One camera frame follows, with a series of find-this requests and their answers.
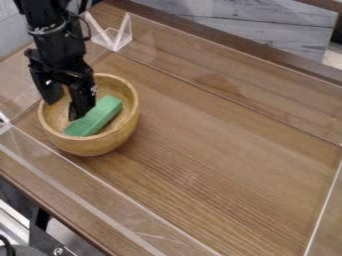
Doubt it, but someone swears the black cable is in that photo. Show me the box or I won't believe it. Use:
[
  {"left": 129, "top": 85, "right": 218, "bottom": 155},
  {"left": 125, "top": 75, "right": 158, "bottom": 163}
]
[{"left": 0, "top": 234, "right": 18, "bottom": 256}]

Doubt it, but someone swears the brown wooden bowl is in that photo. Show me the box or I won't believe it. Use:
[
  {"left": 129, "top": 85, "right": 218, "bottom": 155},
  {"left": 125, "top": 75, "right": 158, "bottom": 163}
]
[{"left": 38, "top": 73, "right": 139, "bottom": 156}]

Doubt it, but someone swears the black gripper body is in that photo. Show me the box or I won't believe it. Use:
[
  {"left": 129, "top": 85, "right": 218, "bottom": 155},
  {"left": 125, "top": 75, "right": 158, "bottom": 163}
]
[{"left": 25, "top": 24, "right": 95, "bottom": 89}]

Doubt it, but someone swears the clear acrylic tray wall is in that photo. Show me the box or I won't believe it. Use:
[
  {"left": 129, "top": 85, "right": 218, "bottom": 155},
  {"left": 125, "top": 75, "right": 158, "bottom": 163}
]
[{"left": 0, "top": 17, "right": 342, "bottom": 256}]

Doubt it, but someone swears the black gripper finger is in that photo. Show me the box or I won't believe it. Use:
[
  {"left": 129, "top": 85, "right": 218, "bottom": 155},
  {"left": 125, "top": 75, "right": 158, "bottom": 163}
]
[
  {"left": 67, "top": 79, "right": 97, "bottom": 121},
  {"left": 34, "top": 75, "right": 65, "bottom": 105}
]

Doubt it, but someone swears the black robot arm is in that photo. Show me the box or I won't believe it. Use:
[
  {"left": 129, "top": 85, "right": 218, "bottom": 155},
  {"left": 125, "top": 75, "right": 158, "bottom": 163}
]
[{"left": 14, "top": 0, "right": 97, "bottom": 121}]

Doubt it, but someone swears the black table leg bracket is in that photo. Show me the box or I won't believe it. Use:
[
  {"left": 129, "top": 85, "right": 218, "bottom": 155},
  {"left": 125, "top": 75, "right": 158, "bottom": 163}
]
[{"left": 30, "top": 207, "right": 78, "bottom": 256}]

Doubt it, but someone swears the clear acrylic corner bracket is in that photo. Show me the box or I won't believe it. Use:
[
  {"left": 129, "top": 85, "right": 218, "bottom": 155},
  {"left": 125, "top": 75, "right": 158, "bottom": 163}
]
[{"left": 85, "top": 12, "right": 133, "bottom": 52}]

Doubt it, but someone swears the green rectangular block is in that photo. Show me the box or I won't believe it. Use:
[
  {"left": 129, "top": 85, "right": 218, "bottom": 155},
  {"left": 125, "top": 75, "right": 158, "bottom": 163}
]
[{"left": 65, "top": 95, "right": 123, "bottom": 137}]

